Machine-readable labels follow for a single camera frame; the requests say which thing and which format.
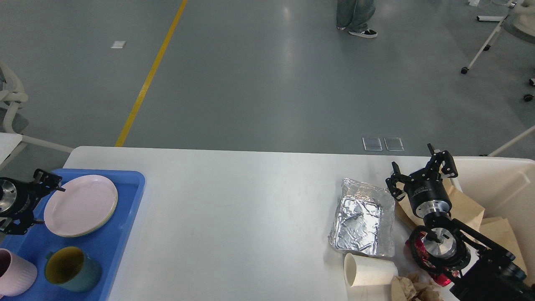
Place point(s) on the person in jeans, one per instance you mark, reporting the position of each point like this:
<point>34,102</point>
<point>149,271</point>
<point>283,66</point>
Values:
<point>355,15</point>

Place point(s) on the green mug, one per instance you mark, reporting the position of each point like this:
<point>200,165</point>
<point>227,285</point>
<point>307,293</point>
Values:
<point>72,269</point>

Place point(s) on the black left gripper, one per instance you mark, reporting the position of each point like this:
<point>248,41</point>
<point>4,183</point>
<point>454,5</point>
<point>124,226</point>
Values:
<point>18,199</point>

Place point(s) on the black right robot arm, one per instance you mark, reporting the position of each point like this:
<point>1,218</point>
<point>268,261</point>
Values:
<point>479,268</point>

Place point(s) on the pink plate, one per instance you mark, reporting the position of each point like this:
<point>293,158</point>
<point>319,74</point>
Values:
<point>85,205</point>

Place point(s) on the crumpled aluminium foil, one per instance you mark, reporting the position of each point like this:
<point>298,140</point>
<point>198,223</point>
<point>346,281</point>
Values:
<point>363,220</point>

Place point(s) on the white office chair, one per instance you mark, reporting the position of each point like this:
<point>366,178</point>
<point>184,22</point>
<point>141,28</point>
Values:
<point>14,97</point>

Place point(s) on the brown paper bag in bin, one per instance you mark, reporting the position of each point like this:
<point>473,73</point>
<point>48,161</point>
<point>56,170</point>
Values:
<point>500,231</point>

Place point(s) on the white side table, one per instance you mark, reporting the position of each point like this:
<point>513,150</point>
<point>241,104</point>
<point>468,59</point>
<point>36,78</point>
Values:
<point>10,146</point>

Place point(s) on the crumpled brown paper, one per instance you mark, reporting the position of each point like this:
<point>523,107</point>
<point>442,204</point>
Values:
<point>411,288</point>

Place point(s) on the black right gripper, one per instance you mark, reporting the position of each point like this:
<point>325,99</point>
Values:
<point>425,196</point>

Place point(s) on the pink ribbed cup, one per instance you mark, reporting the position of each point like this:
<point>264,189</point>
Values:
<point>17,275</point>

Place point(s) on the white paper cup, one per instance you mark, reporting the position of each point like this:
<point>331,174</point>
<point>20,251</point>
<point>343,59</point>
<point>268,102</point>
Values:
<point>366,271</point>

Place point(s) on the red crushed can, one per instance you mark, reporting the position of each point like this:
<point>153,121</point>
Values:
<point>439,276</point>

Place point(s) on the white wheeled stand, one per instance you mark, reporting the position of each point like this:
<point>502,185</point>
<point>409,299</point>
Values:
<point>518,22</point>

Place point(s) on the white waste bin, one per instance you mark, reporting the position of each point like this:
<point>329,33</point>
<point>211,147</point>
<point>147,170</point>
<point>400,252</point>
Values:
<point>505,188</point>

